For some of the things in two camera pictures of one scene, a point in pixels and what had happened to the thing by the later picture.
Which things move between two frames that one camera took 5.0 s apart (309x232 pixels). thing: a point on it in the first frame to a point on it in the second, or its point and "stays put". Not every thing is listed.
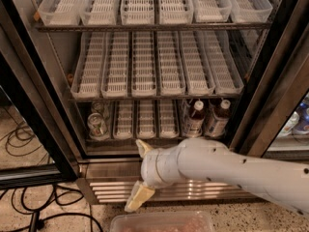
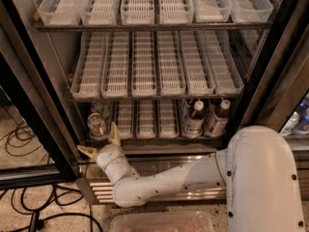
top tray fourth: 176,4 stays put
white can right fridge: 290,125 stays put
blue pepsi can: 303,117 stays put
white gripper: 149,168 to 107,156
